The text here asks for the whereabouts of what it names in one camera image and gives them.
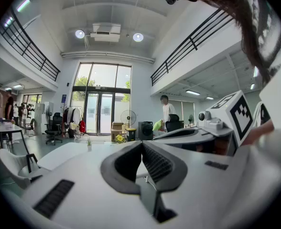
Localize yellow flower plant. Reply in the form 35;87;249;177
114;134;127;144

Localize white shell chair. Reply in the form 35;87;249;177
0;148;51;190

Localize grey desk with black legs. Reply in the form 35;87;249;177
0;120;31;155

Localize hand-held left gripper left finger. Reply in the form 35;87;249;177
2;141;160;229

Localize black box appliance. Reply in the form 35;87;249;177
138;121;154;141

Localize black office chair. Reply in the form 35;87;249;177
44;112;64;146
165;114;185;133

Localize black balcony railing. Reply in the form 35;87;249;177
0;7;61;82
151;8;234;87

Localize person's white printed shirt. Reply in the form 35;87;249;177
235;0;281;133

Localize green bag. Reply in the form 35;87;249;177
152;119;164;132

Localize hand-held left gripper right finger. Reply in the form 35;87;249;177
141;139;281;229

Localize glass entrance door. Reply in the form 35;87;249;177
70;62;132;136

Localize clothes rack with garments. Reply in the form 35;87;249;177
62;105;84;138

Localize cardboard box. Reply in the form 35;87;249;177
111;122;125;142

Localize white ceiling air conditioner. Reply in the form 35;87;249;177
90;22;121;43

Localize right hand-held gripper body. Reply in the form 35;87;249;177
198;89;254;157

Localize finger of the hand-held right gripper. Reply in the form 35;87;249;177
152;125;234;150

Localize person's right forearm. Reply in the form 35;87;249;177
241;119;275;146

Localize black bin with yellow lid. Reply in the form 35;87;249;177
125;127;137;142

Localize white ceiling pipes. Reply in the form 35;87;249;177
60;51;156;64

